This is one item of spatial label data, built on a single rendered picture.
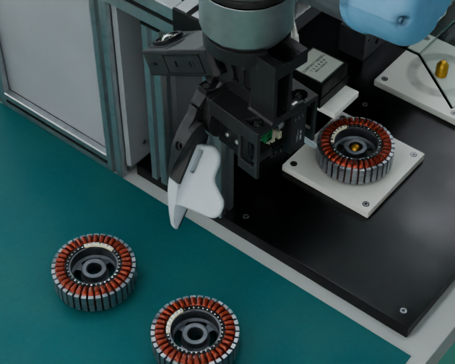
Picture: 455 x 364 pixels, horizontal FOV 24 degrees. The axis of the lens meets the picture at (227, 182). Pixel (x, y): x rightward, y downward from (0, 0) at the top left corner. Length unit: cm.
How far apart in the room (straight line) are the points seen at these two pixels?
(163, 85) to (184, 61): 50
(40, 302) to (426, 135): 63
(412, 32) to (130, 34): 74
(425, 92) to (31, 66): 61
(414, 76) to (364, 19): 99
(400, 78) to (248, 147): 83
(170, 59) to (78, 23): 54
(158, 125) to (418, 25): 77
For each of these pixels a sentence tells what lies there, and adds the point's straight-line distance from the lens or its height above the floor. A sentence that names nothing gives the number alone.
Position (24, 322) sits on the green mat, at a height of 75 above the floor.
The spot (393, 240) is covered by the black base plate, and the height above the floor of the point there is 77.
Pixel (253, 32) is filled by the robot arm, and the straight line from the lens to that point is 80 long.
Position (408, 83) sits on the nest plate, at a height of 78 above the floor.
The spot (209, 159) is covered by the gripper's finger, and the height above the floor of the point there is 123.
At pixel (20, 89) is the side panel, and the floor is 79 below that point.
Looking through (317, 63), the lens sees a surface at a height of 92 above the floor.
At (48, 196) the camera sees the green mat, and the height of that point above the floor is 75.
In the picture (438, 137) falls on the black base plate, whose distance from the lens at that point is 162.
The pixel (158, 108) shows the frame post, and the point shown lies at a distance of 142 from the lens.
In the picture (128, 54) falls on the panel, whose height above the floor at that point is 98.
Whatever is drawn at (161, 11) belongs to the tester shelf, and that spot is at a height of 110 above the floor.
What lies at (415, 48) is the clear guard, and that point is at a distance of 130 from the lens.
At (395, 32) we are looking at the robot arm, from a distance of 71.
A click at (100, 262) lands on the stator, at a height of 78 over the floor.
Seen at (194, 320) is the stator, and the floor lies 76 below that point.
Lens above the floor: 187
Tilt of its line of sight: 46 degrees down
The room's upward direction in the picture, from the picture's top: straight up
